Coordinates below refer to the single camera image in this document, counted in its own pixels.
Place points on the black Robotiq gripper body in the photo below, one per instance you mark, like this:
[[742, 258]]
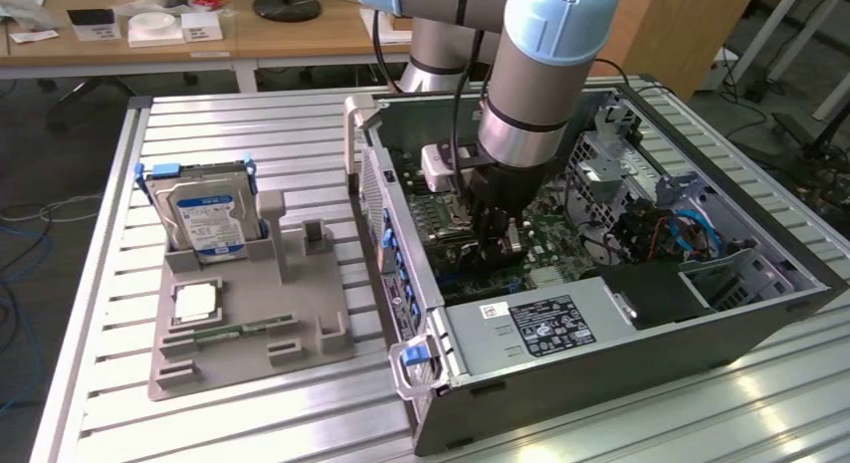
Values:
[[500, 189]]

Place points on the white box with tape roll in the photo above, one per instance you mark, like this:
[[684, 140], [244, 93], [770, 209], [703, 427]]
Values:
[[156, 32]]

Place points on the blue slot retention clip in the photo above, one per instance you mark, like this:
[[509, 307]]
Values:
[[399, 265], [411, 302], [405, 285], [392, 244]]

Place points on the plain white box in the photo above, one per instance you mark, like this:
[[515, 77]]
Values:
[[200, 27]]

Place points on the white chipset heatsink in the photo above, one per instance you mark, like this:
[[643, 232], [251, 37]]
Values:
[[547, 278]]

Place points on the hard disk in blue caddy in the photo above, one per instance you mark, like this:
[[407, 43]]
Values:
[[201, 219]]

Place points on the grey metal disk bay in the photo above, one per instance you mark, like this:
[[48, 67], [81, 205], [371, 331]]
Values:
[[730, 284]]

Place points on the white paper label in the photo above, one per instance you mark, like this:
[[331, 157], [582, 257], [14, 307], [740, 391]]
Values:
[[33, 36]]

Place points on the black and white box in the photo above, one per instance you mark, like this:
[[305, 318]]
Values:
[[93, 25]]

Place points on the black round lamp base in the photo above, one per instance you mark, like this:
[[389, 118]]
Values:
[[287, 7]]

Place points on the black RAM slot bank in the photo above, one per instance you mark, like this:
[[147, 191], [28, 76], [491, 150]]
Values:
[[412, 181]]

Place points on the green motherboard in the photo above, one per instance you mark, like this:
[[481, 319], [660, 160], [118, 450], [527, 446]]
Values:
[[551, 234]]

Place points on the metal CPU socket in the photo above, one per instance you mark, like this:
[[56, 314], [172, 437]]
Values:
[[457, 219]]

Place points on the grey power supply unit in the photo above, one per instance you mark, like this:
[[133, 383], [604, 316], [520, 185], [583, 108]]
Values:
[[484, 343]]

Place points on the green RAM stick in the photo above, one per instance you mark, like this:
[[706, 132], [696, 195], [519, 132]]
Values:
[[241, 327]]

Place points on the blue case latch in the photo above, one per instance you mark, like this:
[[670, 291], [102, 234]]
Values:
[[412, 356]]

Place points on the red packet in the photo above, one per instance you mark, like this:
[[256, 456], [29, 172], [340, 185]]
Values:
[[208, 1]]

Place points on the white desk frame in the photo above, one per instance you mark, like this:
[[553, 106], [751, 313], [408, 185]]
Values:
[[771, 40]]

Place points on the silver CPU chip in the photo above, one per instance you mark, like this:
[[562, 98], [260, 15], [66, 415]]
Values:
[[196, 303]]

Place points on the small white barcode sticker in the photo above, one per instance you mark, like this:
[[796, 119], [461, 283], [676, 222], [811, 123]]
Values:
[[492, 311]]

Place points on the wooden desk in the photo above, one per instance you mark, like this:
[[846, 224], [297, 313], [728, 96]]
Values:
[[80, 52]]

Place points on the grey printed parts rack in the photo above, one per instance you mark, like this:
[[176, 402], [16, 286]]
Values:
[[285, 303]]

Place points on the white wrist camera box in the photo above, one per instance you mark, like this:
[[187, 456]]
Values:
[[437, 169]]

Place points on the white paper stack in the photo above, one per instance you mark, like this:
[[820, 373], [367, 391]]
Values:
[[391, 32]]

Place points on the black power supply label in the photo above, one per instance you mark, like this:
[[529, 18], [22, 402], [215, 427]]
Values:
[[553, 326]]

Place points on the clear plastic bag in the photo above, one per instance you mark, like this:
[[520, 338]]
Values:
[[26, 15]]

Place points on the open dark grey PC case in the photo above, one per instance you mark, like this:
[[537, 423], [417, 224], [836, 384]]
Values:
[[598, 383]]

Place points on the wooden cabinet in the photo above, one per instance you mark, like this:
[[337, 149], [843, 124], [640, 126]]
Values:
[[676, 35]]

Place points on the silver metal drive cage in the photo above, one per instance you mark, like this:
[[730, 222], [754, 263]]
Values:
[[604, 179]]

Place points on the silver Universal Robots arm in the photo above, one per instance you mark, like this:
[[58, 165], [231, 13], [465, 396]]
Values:
[[544, 84]]

